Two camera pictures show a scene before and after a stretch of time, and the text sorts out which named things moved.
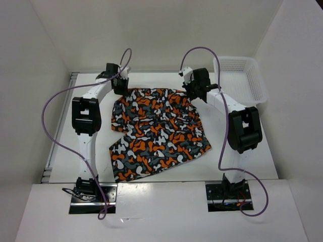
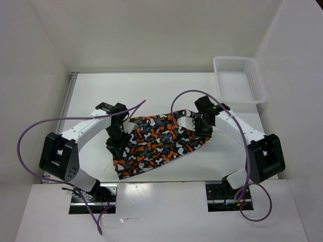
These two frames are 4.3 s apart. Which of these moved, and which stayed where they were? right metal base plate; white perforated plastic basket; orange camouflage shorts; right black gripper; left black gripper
Moved: right black gripper; left black gripper; orange camouflage shorts
Stayed: white perforated plastic basket; right metal base plate
